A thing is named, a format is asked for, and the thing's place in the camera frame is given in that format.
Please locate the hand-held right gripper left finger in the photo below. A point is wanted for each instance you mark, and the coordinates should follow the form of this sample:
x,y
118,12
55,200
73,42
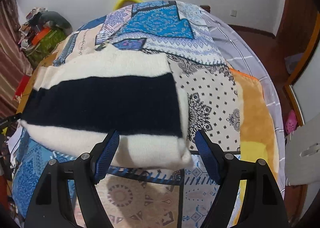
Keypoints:
x,y
107,154

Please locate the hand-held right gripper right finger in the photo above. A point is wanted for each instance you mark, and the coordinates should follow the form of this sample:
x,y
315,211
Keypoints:
x,y
207,155

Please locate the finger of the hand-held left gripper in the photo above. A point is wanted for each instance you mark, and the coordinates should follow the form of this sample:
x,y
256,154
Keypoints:
x,y
10,120

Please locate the white and navy striped sweater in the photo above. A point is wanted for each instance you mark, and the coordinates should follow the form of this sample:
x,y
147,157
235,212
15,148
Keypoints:
x,y
105,103

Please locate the red box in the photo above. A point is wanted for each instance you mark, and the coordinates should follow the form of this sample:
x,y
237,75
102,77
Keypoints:
x,y
22,87

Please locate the brown striped curtain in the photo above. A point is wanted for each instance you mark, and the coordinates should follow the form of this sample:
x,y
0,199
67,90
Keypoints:
x,y
10,63

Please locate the orange yellow fleece blanket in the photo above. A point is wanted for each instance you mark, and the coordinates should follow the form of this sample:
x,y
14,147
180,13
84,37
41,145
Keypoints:
x,y
257,123

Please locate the brown cardboard box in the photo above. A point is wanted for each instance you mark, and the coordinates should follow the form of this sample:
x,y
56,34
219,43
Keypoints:
x,y
46,62

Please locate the green patterned bag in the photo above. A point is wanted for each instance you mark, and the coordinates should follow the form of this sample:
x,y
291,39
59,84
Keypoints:
x,y
47,45

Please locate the orange box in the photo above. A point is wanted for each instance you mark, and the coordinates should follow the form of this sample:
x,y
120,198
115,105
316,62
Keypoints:
x,y
40,35

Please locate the pink clog shoe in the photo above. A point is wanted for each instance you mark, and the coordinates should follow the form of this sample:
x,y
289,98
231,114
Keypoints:
x,y
291,122

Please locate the pile of assorted clutter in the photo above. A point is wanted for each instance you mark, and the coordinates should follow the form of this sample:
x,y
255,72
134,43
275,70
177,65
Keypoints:
x,y
31,22

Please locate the wooden framed mirror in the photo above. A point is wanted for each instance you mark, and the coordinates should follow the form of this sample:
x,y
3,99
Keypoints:
x,y
297,100

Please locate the grey striped bedsheet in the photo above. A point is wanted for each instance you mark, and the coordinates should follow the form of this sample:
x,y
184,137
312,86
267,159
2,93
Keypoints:
x,y
240,45

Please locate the grey plastic bin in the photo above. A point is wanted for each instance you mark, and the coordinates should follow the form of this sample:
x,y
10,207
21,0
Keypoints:
x,y
293,64

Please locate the blue patchwork printed bedsheet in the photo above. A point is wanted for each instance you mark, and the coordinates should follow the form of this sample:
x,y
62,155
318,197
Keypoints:
x,y
160,23

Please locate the dark wooden door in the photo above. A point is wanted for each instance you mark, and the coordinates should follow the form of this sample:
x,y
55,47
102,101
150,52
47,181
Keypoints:
x,y
297,6

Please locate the white wall socket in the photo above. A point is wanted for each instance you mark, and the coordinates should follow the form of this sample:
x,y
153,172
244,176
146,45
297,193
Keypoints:
x,y
234,13

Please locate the brown wooden bed post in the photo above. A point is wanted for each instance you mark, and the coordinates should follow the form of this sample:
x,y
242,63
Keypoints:
x,y
205,8

